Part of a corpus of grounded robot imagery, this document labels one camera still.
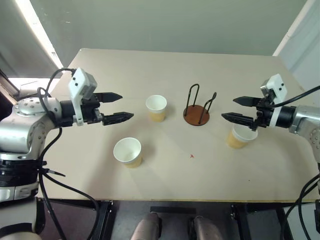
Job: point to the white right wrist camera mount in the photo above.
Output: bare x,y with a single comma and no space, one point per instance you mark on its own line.
278,86

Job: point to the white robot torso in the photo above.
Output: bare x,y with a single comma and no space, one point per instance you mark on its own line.
17,220

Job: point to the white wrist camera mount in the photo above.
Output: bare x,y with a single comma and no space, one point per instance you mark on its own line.
278,86
78,83

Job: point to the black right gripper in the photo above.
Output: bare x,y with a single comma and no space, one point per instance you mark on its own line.
265,116

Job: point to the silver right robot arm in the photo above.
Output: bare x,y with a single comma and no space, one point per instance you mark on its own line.
303,120

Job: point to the white corner post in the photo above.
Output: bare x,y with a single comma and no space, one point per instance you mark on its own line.
293,27

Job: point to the yellow paper cup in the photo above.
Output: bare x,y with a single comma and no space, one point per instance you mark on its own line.
236,141
127,151
156,103

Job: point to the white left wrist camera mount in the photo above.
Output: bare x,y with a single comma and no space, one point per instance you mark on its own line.
78,83

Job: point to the white window frame bar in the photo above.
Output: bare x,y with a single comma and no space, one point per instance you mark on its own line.
37,27

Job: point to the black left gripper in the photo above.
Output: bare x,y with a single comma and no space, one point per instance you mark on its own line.
91,113

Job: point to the dark brown furniture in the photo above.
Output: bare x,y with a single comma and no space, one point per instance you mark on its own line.
7,87

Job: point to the black metal table frame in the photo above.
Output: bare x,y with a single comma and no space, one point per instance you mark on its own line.
172,210

